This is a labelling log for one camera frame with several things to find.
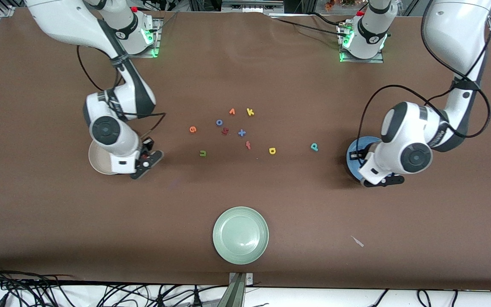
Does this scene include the beige brown plate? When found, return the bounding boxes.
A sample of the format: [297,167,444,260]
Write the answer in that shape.
[88,141,137,175]

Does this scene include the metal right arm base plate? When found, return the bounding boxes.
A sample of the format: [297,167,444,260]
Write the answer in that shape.
[115,19,161,58]

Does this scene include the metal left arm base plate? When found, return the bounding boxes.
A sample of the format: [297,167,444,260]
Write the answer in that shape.
[338,23,385,64]

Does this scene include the black table cable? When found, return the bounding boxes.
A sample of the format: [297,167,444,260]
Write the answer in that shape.
[309,12,349,28]
[269,16,346,38]

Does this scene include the silver aluminium frame bar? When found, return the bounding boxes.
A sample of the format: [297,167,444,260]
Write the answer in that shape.
[221,0,285,10]

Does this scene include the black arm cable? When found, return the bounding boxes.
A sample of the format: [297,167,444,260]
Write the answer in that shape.
[77,45,166,139]
[356,0,491,156]

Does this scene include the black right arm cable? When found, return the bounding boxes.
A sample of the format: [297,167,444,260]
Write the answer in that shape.
[77,45,166,139]

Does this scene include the grey metal camera mount bracket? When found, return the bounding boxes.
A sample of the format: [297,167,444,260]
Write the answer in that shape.
[224,272,254,307]

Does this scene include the orange artificial flowers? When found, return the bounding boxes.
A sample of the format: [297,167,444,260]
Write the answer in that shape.
[324,0,357,11]

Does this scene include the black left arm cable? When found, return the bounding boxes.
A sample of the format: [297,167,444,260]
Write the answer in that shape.
[356,0,491,156]

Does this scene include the pale green plate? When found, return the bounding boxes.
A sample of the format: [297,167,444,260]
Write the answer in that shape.
[212,206,269,265]

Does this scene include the blue plate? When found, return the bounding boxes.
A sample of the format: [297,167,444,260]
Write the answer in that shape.
[346,136,382,186]

